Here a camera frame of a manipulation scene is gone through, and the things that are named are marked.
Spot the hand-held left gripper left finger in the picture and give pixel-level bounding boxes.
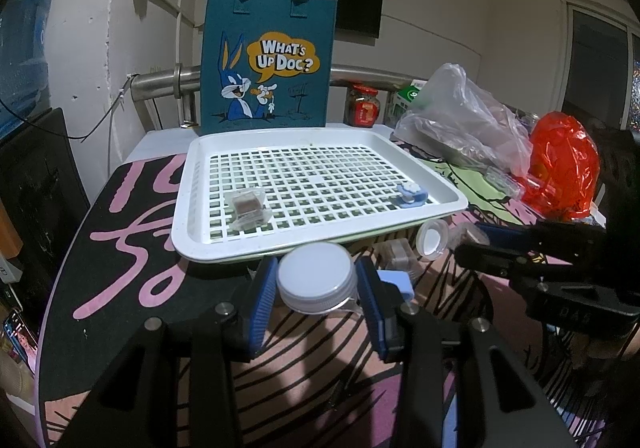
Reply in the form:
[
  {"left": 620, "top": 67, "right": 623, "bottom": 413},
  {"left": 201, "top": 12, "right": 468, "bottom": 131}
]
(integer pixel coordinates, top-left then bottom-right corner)
[{"left": 57, "top": 255, "right": 281, "bottom": 448}]

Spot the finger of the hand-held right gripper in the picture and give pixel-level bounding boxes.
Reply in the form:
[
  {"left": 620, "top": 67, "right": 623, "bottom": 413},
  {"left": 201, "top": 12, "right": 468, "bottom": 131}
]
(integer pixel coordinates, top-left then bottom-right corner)
[
  {"left": 454, "top": 242, "right": 551, "bottom": 281},
  {"left": 474, "top": 222, "right": 543, "bottom": 251}
]

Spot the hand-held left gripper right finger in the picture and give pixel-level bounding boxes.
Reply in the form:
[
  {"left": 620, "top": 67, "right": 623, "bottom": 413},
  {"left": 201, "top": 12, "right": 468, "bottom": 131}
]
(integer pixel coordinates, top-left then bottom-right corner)
[{"left": 352, "top": 255, "right": 576, "bottom": 448}]

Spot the large white jar lid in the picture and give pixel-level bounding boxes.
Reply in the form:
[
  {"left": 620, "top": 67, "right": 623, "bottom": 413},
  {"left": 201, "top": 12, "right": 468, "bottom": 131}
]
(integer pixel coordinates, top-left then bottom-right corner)
[{"left": 276, "top": 243, "right": 362, "bottom": 315}]

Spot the small clear cup white lid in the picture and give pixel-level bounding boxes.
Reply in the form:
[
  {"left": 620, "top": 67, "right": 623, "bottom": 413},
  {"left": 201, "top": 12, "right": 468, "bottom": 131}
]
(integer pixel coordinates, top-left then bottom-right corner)
[{"left": 416, "top": 219, "right": 451, "bottom": 260}]

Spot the white perforated plastic tray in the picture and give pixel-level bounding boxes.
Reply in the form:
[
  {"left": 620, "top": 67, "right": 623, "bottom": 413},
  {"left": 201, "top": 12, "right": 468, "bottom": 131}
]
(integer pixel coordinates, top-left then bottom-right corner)
[{"left": 171, "top": 126, "right": 469, "bottom": 263}]

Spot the small clear plastic wrapper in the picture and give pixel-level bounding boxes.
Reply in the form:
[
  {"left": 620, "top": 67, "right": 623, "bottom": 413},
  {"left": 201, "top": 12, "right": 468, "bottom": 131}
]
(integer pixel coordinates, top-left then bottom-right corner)
[{"left": 481, "top": 165, "right": 538, "bottom": 201}]

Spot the red plastic bag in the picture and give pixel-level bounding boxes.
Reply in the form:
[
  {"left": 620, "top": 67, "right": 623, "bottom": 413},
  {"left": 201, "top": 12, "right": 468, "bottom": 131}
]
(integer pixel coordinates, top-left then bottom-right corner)
[{"left": 520, "top": 111, "right": 600, "bottom": 221}]

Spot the blue clip with white flower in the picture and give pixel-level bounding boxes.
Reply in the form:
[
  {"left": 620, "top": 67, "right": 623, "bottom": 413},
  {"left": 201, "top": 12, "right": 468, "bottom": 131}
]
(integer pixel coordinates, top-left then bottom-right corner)
[{"left": 391, "top": 182, "right": 428, "bottom": 207}]

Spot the clear plastic bag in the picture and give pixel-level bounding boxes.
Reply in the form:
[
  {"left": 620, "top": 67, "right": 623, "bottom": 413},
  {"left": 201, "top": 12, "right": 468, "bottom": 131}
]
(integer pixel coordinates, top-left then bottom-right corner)
[{"left": 392, "top": 63, "right": 533, "bottom": 178}]

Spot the black and pink printed mat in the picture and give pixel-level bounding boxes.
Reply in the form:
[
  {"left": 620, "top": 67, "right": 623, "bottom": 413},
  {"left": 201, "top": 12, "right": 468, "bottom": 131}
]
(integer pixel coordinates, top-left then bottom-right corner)
[{"left": 32, "top": 128, "right": 640, "bottom": 448}]

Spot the green and white carton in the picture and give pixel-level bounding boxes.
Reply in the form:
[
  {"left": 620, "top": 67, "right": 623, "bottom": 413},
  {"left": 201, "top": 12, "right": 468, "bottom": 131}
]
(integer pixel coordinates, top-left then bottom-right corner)
[{"left": 387, "top": 79, "right": 431, "bottom": 129}]

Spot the glass jar with red label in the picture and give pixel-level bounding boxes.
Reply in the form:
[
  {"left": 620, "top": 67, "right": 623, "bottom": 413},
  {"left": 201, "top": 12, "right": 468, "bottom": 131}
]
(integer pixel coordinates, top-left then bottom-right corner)
[{"left": 344, "top": 83, "right": 382, "bottom": 126}]

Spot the white framed door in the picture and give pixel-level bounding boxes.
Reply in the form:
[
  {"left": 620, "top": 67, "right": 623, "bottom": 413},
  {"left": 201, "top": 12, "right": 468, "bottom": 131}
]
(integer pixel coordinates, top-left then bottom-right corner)
[{"left": 560, "top": 0, "right": 640, "bottom": 129}]

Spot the teal cartoon rabbit tote bag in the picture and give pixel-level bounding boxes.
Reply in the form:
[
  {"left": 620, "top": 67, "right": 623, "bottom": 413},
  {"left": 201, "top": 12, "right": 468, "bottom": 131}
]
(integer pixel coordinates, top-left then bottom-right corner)
[{"left": 200, "top": 0, "right": 338, "bottom": 136}]

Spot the smartphone with lit screen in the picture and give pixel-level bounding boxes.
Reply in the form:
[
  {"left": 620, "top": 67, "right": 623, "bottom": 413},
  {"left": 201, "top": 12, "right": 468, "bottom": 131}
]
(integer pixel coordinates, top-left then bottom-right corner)
[{"left": 2, "top": 308, "right": 38, "bottom": 374}]

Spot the black flat panel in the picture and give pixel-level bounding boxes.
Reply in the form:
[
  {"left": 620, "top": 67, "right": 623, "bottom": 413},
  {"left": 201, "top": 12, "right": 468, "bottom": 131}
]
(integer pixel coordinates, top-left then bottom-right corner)
[{"left": 0, "top": 108, "right": 91, "bottom": 304}]

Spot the large blue water bottle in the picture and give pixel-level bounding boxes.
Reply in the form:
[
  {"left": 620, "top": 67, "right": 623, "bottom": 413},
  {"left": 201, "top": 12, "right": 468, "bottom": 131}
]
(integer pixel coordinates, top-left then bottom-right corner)
[{"left": 0, "top": 0, "right": 53, "bottom": 139}]

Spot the black cable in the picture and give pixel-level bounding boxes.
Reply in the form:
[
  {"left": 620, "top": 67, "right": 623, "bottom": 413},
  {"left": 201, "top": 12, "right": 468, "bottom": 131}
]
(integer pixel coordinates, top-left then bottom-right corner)
[{"left": 0, "top": 73, "right": 133, "bottom": 141}]

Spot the steel bed rail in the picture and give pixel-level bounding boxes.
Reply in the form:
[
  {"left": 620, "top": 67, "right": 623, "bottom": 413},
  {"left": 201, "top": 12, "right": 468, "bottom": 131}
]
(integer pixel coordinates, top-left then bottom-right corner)
[{"left": 131, "top": 63, "right": 426, "bottom": 129}]

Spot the black wall television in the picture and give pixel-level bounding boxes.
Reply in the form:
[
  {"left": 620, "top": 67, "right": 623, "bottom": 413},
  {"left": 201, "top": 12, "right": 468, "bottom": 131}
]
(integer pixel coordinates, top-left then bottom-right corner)
[{"left": 274, "top": 0, "right": 385, "bottom": 40}]

